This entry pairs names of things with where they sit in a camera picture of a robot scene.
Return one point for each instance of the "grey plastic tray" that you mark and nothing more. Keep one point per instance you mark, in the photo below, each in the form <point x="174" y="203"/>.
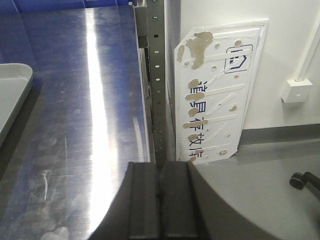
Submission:
<point x="16" y="81"/>

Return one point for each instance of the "white damaged wall sign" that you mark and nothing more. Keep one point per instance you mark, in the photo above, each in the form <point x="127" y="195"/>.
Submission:
<point x="215" y="68"/>

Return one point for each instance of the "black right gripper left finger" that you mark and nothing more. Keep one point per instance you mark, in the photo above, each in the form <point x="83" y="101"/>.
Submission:
<point x="134" y="212"/>

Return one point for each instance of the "blue bin back edge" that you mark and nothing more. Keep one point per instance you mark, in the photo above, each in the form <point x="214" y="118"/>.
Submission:
<point x="29" y="6"/>

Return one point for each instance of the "perforated metal shelf post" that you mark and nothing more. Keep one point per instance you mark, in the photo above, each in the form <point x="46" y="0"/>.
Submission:
<point x="150" y="25"/>

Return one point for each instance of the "black caster wheel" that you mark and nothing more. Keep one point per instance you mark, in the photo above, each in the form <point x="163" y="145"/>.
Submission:
<point x="299" y="181"/>

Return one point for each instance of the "white wall junction box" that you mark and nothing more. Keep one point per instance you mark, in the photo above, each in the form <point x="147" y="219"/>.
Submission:
<point x="296" y="91"/>

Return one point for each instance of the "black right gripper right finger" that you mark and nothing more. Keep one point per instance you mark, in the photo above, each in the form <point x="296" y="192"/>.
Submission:
<point x="192" y="210"/>

